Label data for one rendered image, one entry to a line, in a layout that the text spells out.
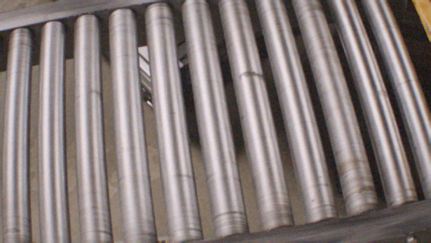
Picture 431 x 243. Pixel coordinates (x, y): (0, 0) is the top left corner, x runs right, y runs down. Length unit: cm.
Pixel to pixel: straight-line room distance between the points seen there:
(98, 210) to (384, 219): 41
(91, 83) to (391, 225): 52
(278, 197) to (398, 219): 18
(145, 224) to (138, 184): 6
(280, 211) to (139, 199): 20
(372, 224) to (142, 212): 33
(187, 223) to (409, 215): 32
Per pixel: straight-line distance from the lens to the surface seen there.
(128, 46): 116
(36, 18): 125
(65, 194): 104
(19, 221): 103
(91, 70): 114
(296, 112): 106
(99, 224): 99
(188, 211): 98
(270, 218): 98
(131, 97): 110
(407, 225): 99
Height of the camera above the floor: 168
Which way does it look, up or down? 57 degrees down
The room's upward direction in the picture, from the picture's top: 5 degrees counter-clockwise
